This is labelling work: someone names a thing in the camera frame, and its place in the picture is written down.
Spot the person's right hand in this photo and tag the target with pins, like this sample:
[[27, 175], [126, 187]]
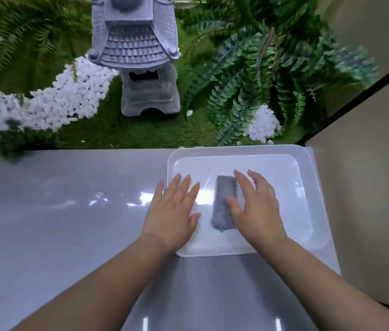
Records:
[[260, 213]]

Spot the grey stone pagoda lantern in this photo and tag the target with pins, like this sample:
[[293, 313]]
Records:
[[136, 48]]

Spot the small dark green plant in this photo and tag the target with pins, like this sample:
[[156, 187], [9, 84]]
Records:
[[11, 141]]

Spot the grey-topped beige cabinet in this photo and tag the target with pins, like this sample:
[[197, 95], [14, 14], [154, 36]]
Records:
[[60, 220]]

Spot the green moss bed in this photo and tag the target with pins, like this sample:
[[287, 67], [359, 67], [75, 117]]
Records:
[[146, 130]]

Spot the white plastic tray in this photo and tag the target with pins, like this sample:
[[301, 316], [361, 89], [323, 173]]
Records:
[[277, 189]]

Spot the small white pebble pile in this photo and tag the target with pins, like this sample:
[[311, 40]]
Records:
[[261, 124]]

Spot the grey cleaning cloth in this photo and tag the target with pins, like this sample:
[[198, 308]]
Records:
[[222, 203]]

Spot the person's left hand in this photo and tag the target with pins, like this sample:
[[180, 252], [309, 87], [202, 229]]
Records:
[[167, 217]]

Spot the white pebble path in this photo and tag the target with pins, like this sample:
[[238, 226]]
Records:
[[60, 99]]

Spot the person's right forearm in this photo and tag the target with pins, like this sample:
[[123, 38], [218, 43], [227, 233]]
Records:
[[318, 293]]

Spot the light green fern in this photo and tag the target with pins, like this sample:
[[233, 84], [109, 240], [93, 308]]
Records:
[[8, 37]]

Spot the person's left forearm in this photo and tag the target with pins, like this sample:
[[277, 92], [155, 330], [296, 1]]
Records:
[[94, 293]]

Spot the large dark green fern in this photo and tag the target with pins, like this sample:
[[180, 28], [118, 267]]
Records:
[[249, 82]]

